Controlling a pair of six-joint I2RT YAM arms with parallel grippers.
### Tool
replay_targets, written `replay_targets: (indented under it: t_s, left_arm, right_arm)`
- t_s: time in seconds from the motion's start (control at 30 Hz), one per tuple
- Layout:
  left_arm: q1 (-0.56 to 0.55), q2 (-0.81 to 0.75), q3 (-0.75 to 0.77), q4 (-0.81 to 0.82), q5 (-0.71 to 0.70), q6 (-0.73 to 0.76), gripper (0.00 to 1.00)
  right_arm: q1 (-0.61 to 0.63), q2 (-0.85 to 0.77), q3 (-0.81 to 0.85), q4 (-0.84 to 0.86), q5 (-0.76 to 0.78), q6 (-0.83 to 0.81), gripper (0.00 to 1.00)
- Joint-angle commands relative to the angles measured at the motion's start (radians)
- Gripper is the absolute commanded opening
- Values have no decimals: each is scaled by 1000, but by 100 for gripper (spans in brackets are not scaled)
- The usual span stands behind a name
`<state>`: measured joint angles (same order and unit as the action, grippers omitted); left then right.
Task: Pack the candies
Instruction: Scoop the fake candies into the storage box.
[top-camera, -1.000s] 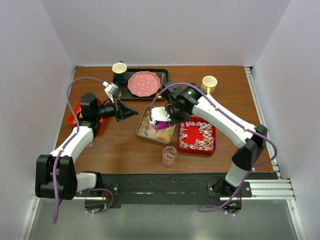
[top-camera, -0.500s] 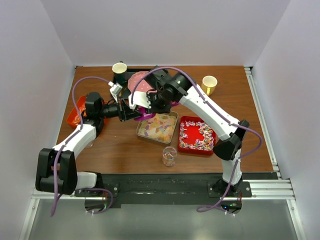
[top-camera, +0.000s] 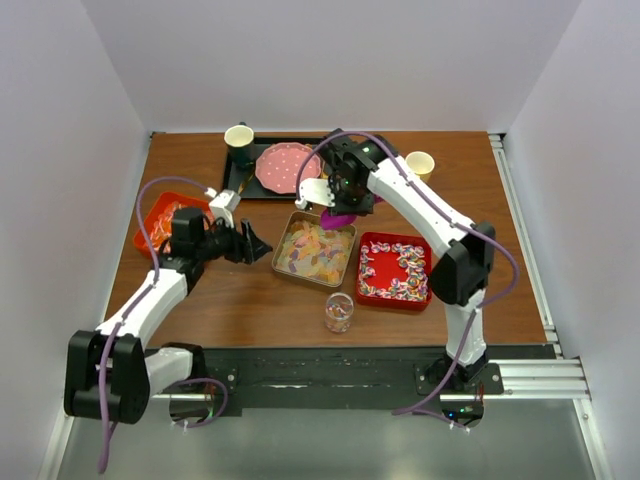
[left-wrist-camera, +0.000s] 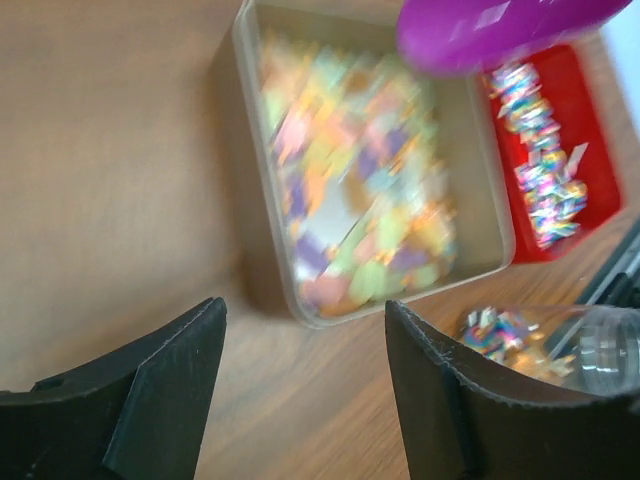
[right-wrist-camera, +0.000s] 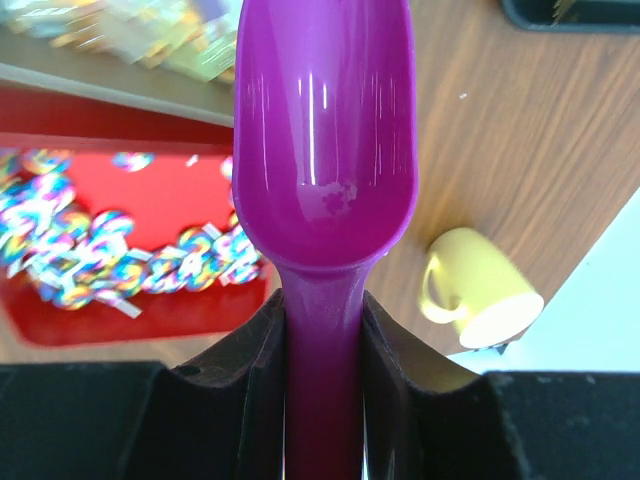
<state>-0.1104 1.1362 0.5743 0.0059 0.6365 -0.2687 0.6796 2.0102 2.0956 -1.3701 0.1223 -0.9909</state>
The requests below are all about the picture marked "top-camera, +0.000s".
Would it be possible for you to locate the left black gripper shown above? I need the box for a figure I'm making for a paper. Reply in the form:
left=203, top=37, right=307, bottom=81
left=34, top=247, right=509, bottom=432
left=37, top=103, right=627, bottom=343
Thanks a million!
left=196, top=214, right=271, bottom=265

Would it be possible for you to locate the purple plastic scoop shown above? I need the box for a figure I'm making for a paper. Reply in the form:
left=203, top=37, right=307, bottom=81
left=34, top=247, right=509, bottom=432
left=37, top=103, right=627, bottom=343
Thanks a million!
left=316, top=192, right=383, bottom=230

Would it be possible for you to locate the silver tin of gummies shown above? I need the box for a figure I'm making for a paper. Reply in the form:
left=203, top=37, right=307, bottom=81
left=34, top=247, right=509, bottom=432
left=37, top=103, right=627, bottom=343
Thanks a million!
left=271, top=211, right=357, bottom=291

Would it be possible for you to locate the red box of lollipops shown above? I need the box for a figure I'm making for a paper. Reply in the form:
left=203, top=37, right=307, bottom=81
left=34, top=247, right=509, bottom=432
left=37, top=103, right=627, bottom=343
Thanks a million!
left=355, top=232, right=432, bottom=312

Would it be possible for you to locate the orange candy box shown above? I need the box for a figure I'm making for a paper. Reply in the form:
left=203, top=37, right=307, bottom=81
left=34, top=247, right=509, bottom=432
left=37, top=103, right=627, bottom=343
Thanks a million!
left=144, top=191, right=214, bottom=249

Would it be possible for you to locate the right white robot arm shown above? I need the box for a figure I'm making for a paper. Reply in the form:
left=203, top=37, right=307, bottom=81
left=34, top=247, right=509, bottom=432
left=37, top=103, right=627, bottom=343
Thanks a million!
left=315, top=129, right=497, bottom=393

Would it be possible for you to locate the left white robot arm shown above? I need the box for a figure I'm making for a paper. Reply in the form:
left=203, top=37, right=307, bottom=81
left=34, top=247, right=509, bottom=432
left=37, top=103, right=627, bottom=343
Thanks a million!
left=63, top=207, right=272, bottom=424

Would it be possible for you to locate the black serving tray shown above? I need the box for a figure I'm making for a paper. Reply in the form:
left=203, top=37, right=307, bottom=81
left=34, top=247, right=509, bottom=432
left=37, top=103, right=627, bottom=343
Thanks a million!
left=222, top=136, right=321, bottom=200

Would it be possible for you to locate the pink polka dot plate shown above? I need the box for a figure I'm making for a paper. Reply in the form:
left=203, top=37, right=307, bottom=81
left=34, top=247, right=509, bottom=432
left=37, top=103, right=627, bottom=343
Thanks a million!
left=255, top=142, right=312, bottom=194

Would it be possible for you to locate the yellow mug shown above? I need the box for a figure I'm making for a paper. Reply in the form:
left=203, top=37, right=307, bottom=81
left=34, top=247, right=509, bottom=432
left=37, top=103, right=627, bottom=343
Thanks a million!
left=405, top=151, right=435, bottom=183

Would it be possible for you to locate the clear glass jar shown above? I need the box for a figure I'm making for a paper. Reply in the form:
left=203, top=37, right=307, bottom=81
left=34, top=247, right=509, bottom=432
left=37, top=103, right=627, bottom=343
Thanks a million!
left=325, top=292, right=355, bottom=334

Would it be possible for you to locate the dark green cup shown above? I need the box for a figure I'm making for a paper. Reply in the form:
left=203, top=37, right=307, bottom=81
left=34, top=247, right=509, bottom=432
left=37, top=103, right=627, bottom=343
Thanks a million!
left=223, top=122, right=255, bottom=168

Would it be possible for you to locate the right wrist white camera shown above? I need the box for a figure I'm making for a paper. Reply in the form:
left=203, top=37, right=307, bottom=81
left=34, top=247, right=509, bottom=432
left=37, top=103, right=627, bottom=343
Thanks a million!
left=295, top=178, right=335, bottom=210

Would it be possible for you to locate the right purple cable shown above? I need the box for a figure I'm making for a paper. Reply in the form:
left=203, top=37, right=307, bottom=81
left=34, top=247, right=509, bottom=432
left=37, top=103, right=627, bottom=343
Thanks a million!
left=296, top=130, right=521, bottom=418

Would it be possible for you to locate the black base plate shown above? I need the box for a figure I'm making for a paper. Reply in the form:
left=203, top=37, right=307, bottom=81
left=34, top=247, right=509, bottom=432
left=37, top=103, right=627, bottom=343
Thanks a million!
left=149, top=344, right=505, bottom=419

